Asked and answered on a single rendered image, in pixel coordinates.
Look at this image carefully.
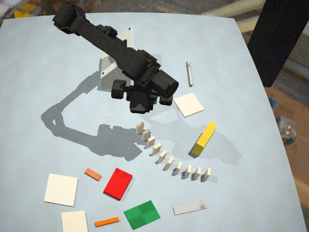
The yellow rectangular block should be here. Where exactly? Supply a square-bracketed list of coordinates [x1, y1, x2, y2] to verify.
[192, 122, 217, 156]

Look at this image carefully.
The red rectangular block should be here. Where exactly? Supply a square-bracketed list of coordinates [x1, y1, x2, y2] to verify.
[103, 168, 133, 201]

